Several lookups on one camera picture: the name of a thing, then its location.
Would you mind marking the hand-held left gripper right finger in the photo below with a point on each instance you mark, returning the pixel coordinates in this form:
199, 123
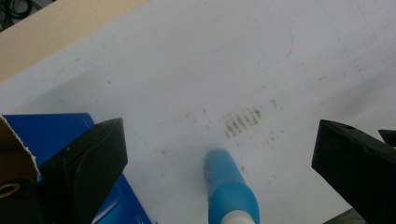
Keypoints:
361, 174

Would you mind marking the blue capped white marker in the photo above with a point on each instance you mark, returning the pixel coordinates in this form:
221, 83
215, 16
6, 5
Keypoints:
229, 189

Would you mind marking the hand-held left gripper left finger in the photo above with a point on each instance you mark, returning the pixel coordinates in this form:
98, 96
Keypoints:
81, 174

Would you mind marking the brown cardboard piece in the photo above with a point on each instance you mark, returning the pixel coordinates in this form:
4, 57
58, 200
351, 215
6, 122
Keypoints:
14, 155

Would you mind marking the blue cardboard box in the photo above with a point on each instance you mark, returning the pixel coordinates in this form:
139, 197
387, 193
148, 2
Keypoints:
46, 137

